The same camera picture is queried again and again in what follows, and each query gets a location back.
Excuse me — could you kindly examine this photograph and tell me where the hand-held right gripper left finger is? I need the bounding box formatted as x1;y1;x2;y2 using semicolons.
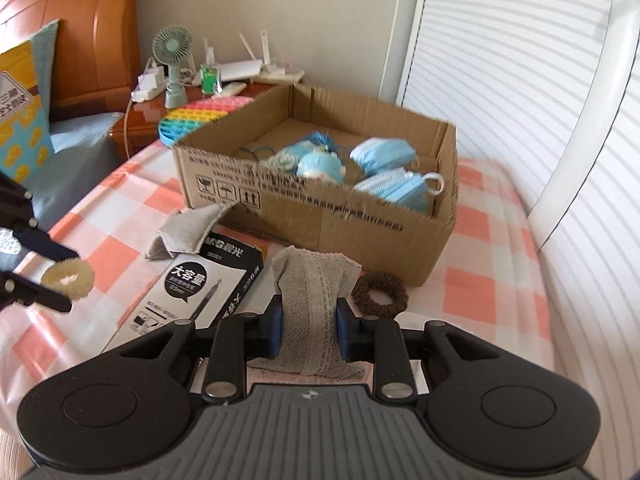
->
107;296;284;405

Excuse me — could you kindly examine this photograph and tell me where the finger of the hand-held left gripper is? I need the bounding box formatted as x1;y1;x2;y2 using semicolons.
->
0;172;81;264
0;270;74;314

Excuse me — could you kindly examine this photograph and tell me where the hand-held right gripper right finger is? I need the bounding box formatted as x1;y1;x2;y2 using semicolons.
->
336;300;511;403

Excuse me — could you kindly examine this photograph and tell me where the lace trimmed linen pouch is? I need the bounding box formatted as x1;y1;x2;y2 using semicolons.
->
245;245;374;381

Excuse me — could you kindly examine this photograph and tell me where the cream knit scrunchie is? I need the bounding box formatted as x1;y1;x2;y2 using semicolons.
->
41;258;96;301

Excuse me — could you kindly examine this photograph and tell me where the brown cardboard box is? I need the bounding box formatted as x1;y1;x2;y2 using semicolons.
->
171;82;459;288

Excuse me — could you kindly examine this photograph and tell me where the blue face mask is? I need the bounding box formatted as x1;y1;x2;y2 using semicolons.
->
349;136;420;179
352;169;446;216

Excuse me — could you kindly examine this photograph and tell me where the blue plush doll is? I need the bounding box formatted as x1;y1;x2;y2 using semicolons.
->
296;150;349;186

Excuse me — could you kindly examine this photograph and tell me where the floral fabric sachet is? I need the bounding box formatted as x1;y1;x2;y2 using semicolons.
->
239;142;311;172

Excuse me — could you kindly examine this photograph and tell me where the blue tassel cord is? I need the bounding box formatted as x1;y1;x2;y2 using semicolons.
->
300;130;346;154

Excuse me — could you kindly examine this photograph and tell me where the brown scrunchie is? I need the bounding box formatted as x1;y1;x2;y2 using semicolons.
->
351;271;409;319

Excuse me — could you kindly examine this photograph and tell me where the black and white pen box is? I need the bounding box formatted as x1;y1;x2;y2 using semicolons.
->
100;232;266;391

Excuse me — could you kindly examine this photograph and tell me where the yellow printed pillow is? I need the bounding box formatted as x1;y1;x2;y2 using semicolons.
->
0;19;61;185

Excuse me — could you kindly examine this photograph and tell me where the grey linen pouch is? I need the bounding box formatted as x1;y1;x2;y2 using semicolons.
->
144;203;236;261

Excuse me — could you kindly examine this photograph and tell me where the orange checked tablecloth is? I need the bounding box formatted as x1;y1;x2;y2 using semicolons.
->
0;140;561;461

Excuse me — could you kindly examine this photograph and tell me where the wooden nightstand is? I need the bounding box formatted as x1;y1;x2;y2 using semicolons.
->
109;80;281;166

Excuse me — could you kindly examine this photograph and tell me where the white power strip with chargers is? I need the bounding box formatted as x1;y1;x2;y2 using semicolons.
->
131;57;169;104

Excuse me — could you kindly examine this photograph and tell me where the rainbow pop bubble toy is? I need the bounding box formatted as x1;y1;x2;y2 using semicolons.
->
159;96;254;147

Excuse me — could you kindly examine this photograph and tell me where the wooden bed headboard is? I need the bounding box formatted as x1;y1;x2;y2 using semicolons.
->
0;0;149;124

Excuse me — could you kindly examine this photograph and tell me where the green hand sanitizer bottle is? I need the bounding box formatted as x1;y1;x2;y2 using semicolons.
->
200;40;222;95

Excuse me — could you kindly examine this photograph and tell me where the small green desk fan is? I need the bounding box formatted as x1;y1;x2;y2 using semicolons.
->
151;27;194;110

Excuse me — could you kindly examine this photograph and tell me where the white remote control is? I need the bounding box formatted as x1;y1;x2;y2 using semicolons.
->
212;82;249;99

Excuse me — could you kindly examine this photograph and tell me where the cream plastic tray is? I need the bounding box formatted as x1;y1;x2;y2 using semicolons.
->
255;62;306;86

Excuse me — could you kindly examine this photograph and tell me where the white router with antennas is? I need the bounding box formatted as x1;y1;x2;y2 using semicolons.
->
217;30;271;84

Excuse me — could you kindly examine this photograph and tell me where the white louvered closet door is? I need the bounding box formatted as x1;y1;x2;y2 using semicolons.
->
529;0;640;467
397;0;619;207

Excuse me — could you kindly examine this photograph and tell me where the white power cable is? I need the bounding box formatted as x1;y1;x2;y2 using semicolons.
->
123;101;135;162

